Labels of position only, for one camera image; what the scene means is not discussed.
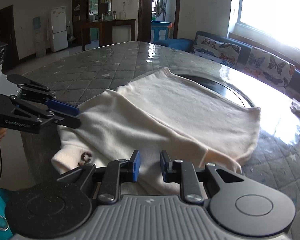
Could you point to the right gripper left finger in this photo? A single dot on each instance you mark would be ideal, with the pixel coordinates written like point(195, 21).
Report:
point(116, 173)

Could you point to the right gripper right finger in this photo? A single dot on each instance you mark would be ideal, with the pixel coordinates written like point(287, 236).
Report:
point(185, 175)

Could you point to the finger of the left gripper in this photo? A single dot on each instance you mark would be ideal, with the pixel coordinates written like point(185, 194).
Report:
point(66, 108)
point(67, 120)

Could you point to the cream white garment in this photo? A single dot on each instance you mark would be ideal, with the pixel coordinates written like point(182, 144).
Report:
point(156, 112)

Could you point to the white refrigerator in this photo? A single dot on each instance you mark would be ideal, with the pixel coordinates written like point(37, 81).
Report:
point(58, 29)

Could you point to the dark wooden side table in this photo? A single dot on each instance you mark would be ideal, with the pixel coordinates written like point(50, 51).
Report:
point(105, 28)

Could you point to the black round hotplate inset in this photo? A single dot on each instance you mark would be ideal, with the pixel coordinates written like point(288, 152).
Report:
point(229, 92)

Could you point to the grey quilted table cover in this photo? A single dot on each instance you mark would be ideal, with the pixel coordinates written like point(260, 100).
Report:
point(275, 161)

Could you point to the dark wooden cabinet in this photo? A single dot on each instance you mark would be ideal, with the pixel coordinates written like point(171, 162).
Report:
point(84, 11)

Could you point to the blue cabinet in doorway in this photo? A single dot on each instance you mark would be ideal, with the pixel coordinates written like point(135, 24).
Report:
point(160, 30)

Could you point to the left butterfly cushion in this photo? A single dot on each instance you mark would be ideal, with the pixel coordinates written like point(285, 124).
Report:
point(221, 52)

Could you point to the butterfly cushion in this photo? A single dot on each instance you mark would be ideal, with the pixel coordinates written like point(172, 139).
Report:
point(269, 69)
point(221, 52)

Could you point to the right butterfly cushion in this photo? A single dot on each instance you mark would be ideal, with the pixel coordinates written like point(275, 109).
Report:
point(269, 69)

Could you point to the blue sofa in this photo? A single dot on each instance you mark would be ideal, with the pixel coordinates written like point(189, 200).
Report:
point(186, 45)

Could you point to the window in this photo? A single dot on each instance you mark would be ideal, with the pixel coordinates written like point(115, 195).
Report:
point(278, 19)

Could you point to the dark wooden door frame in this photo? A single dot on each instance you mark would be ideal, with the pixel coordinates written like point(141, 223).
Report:
point(144, 20)

